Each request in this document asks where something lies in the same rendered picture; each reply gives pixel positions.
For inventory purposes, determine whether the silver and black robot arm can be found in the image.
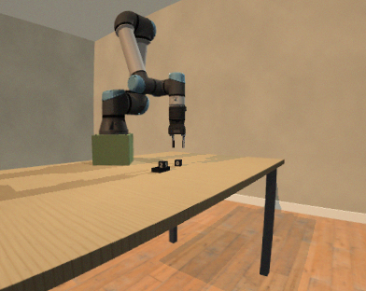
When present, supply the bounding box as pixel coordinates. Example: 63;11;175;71
99;11;186;135

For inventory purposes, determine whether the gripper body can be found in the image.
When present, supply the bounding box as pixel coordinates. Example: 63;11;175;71
168;96;187;134

